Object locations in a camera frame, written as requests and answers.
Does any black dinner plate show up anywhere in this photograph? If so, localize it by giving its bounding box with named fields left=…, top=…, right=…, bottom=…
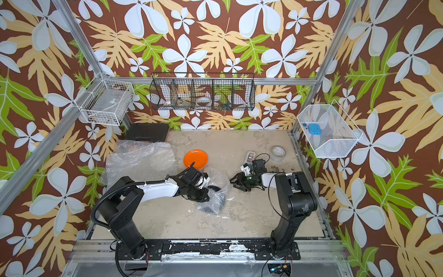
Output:
left=197, top=185, right=227, bottom=214

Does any bubble wrap pile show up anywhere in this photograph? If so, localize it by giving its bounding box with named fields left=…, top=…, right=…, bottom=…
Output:
left=100, top=140, right=178, bottom=189

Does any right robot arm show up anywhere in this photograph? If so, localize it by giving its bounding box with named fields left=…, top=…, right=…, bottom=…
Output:
left=230, top=159, right=318, bottom=259

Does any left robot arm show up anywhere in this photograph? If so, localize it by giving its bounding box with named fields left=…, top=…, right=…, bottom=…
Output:
left=91, top=166, right=210, bottom=259

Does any orange dinner plate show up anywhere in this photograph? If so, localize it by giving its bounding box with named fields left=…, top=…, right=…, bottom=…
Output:
left=183, top=150, right=208, bottom=170

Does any grey tape dispenser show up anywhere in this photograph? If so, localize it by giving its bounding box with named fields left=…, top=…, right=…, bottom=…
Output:
left=244, top=151, right=257, bottom=165

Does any clear tape roll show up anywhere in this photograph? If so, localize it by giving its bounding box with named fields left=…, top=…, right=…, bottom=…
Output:
left=269, top=146, right=286, bottom=162

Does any black plastic case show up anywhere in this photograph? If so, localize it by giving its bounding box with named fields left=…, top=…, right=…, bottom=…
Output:
left=123, top=123, right=170, bottom=143

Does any blue small object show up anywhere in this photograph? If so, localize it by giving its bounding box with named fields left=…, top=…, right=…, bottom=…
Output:
left=308, top=123, right=322, bottom=135

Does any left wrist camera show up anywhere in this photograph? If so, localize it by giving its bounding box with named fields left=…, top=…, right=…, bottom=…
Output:
left=196, top=175, right=210, bottom=189

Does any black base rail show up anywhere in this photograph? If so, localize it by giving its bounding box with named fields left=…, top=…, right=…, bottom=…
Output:
left=116, top=238, right=301, bottom=262

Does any black wire basket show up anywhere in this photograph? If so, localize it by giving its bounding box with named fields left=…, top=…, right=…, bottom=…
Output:
left=148, top=72, right=256, bottom=111

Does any white wire basket right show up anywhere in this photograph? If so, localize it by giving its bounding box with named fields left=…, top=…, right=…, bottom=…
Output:
left=297, top=101, right=363, bottom=159

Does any white wire basket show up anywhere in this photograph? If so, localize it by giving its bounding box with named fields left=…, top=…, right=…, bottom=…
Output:
left=76, top=73, right=135, bottom=126
left=297, top=101, right=363, bottom=159

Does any white wire basket left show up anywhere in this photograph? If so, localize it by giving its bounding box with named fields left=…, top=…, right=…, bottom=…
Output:
left=76, top=73, right=135, bottom=126

